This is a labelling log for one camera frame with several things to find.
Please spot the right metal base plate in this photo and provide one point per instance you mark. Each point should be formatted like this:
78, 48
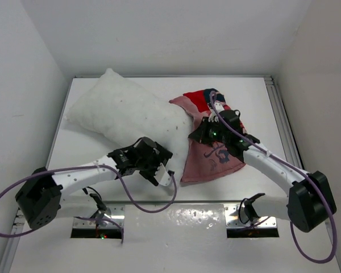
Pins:
233, 222

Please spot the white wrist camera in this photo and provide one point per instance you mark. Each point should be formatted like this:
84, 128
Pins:
163, 176
215, 108

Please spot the white pillow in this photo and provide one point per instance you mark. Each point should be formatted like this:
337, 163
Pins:
124, 111

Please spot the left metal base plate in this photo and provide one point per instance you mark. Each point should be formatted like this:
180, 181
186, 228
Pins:
102, 219

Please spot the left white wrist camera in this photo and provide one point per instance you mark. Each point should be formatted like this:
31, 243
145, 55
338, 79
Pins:
163, 176

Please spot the metal base plate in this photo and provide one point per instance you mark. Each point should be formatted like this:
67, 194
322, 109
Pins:
233, 222
102, 219

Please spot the aluminium frame rail right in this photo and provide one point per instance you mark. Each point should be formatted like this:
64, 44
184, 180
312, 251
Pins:
287, 138

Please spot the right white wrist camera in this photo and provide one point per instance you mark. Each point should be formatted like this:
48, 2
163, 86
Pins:
215, 108

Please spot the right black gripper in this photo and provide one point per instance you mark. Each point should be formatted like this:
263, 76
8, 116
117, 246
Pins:
204, 131

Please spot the red patterned pillowcase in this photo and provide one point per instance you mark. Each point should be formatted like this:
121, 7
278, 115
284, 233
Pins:
204, 163

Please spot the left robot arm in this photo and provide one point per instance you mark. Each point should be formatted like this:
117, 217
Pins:
45, 192

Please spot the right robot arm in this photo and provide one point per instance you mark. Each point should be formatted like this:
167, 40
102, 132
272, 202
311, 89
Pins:
309, 200

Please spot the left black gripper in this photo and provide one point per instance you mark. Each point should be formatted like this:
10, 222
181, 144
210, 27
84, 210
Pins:
162, 157

